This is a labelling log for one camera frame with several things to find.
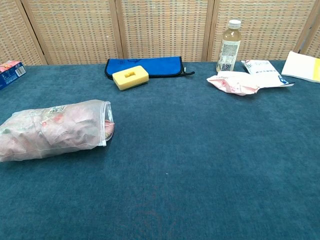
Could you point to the blue pink cardboard box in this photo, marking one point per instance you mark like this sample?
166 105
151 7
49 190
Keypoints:
10 75

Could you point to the white blue plastic packet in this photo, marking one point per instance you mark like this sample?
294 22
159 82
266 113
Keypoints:
265 72

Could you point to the pink floral garment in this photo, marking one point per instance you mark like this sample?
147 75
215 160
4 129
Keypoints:
62 127

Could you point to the blue pouch with black trim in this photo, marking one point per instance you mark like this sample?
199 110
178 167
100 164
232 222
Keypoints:
157 64

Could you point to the yellow sponge block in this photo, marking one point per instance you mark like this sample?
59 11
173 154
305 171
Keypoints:
130 81

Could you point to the translucent zipper plastic bag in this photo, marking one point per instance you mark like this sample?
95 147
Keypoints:
32 153

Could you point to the white yellow notebook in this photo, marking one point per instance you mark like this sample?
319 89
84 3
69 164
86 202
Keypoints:
297 66

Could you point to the woven wicker folding screen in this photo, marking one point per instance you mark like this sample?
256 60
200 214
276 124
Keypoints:
75 30

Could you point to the clear plastic drink bottle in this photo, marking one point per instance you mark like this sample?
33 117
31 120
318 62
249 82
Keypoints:
229 50

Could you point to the crumpled pink white packet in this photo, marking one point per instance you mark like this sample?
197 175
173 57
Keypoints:
232 83

